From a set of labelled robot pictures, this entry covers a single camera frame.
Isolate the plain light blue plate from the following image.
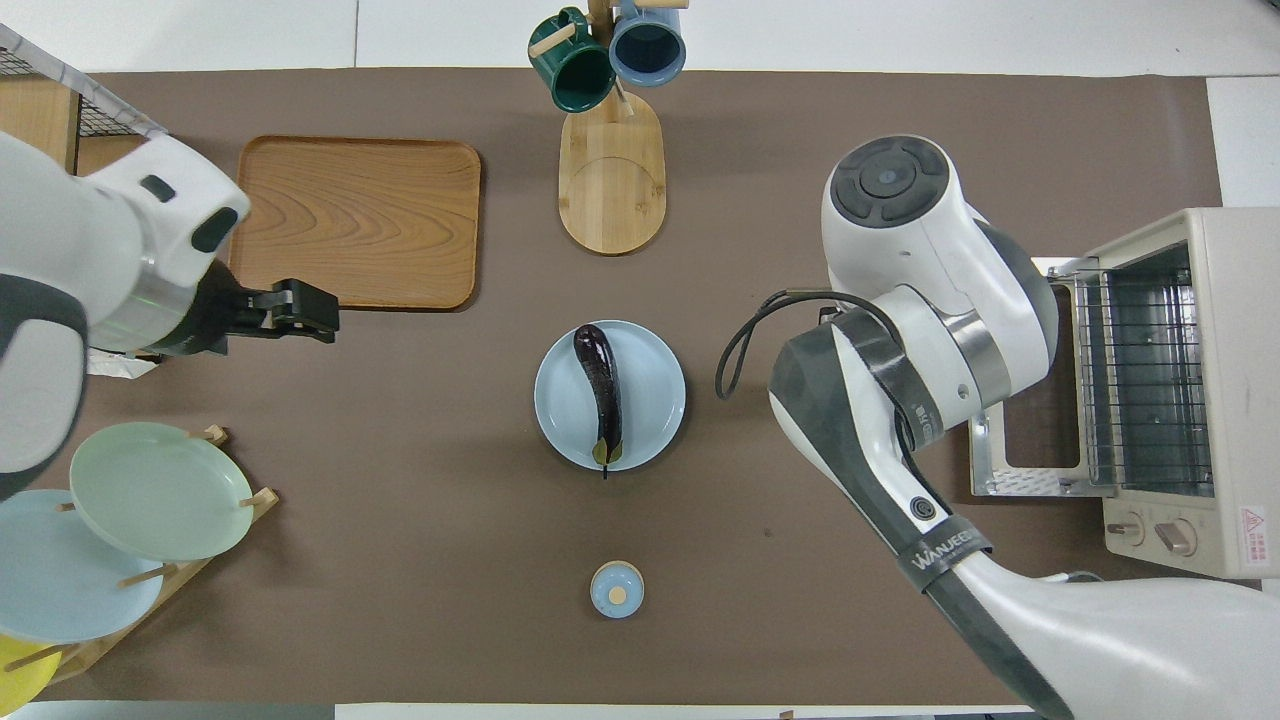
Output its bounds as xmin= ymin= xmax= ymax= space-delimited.
xmin=534 ymin=320 xmax=688 ymax=472

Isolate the wooden step shelf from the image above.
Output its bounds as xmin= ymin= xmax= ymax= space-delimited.
xmin=0 ymin=75 xmax=151 ymax=179

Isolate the dark green ceramic mug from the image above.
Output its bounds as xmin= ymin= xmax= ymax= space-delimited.
xmin=528 ymin=8 xmax=617 ymax=113

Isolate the brown table mat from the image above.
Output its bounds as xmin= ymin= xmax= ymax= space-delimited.
xmin=40 ymin=68 xmax=1223 ymax=706

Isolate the metal oven wire rack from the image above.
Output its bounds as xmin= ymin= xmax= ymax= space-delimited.
xmin=1075 ymin=270 xmax=1216 ymax=491

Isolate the wooden mug tree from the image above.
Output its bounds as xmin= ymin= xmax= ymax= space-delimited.
xmin=528 ymin=0 xmax=691 ymax=256

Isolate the dark purple eggplant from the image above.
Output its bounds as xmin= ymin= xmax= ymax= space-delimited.
xmin=573 ymin=324 xmax=625 ymax=481

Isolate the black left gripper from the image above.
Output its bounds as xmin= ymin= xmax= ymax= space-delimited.
xmin=150 ymin=262 xmax=341 ymax=356

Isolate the yellow plate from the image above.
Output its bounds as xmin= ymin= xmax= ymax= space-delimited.
xmin=0 ymin=636 xmax=61 ymax=707

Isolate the mint green plate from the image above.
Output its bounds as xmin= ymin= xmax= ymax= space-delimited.
xmin=69 ymin=421 xmax=255 ymax=563

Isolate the blue ceramic mug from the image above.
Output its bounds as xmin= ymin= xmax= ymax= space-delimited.
xmin=609 ymin=0 xmax=688 ymax=88

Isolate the wooden serving tray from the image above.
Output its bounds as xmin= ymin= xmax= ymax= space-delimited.
xmin=228 ymin=135 xmax=483 ymax=312

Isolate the white toaster oven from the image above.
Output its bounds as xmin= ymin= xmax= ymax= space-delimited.
xmin=1040 ymin=207 xmax=1280 ymax=581

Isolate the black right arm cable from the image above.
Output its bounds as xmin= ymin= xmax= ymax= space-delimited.
xmin=715 ymin=290 xmax=901 ymax=401

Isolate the blue call bell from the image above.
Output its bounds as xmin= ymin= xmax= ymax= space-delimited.
xmin=590 ymin=560 xmax=646 ymax=619

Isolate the glass oven door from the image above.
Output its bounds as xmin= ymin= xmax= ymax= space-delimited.
xmin=968 ymin=258 xmax=1106 ymax=498

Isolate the light blue racked plate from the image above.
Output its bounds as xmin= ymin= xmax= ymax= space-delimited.
xmin=0 ymin=488 xmax=166 ymax=645

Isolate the wooden plate rack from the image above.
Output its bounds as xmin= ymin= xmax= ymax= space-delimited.
xmin=0 ymin=425 xmax=281 ymax=686

